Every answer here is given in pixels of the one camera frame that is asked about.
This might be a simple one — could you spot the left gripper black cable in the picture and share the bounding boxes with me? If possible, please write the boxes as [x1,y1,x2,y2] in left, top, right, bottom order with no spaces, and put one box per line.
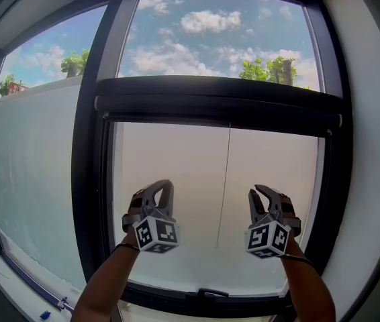
[110,242,141,256]

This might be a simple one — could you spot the person's right hand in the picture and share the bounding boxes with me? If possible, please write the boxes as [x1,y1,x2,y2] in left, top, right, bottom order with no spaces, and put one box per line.
[278,192,295,220]

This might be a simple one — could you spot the black window handle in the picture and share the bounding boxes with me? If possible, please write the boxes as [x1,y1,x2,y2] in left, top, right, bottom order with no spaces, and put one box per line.
[185,287,230,303]

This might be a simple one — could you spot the person's left forearm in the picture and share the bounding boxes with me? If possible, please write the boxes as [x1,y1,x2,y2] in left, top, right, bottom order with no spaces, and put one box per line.
[70,229,141,322]

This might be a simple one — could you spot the thin white pull cord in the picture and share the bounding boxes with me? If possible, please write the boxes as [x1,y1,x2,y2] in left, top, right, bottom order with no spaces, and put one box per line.
[214,122,232,248]

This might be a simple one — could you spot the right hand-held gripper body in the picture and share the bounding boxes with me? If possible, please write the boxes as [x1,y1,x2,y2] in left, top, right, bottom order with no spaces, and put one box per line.
[243,209,302,260]

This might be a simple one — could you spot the person's left hand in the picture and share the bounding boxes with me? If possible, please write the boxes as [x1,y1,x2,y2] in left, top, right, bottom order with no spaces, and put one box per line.
[128,189,146,215]

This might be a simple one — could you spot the white windowsill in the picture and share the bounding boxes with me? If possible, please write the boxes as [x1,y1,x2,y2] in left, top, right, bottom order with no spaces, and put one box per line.
[0,225,87,322]

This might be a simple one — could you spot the person's right forearm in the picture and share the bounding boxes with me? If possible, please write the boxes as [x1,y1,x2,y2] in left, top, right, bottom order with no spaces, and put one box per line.
[279,235,337,322]

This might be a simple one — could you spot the black window frame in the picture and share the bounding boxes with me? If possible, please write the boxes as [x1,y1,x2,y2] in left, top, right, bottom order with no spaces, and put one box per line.
[0,0,356,322]

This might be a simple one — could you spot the green tree beside red building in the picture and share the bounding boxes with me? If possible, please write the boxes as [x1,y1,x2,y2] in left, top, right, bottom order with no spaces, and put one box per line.
[0,73,27,97]

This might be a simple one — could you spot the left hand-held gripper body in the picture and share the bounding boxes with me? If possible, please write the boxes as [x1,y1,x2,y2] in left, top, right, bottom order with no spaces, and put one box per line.
[122,205,181,256]

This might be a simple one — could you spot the green tree with bare trunk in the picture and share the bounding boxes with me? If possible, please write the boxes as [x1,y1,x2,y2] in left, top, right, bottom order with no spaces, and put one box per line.
[238,56,312,90]

